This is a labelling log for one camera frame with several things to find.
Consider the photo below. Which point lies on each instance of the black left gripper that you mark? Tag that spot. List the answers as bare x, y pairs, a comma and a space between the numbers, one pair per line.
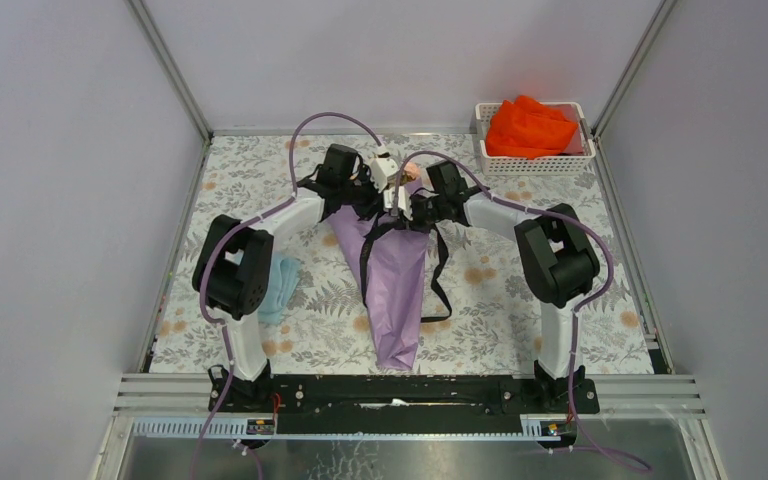
374, 200

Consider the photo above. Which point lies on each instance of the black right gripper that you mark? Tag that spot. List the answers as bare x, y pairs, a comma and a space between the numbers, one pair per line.
414, 221

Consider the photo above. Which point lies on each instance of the pink fake flower stem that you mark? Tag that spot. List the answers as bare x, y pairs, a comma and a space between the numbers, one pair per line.
411, 172

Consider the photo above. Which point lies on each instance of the pink purple wrapping paper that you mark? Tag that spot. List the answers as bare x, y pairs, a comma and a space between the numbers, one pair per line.
395, 285

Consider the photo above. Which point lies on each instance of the black printed ribbon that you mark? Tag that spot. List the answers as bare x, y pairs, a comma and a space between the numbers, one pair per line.
379, 230

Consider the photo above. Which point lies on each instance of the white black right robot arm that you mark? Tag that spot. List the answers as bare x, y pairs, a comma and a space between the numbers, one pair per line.
558, 260

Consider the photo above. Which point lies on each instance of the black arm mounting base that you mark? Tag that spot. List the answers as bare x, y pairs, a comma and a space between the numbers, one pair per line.
393, 405

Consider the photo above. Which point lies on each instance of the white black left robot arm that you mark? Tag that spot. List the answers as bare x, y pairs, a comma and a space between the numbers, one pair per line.
233, 270

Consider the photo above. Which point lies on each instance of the light blue towel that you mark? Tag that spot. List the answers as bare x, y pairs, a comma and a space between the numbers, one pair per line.
282, 283

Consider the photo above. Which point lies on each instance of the floral patterned table mat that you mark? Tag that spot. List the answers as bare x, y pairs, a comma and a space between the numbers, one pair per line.
495, 327

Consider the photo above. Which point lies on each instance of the orange cloth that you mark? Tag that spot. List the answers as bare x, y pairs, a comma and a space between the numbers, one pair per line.
526, 128

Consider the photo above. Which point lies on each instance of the white perforated plastic basket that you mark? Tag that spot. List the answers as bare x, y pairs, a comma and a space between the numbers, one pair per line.
575, 158

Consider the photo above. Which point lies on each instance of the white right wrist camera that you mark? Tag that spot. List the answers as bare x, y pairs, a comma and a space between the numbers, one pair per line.
397, 202

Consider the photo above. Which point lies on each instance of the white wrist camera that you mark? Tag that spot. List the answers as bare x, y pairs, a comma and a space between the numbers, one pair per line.
397, 202
383, 172

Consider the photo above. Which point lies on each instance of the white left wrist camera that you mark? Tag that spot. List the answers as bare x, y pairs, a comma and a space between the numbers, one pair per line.
383, 172

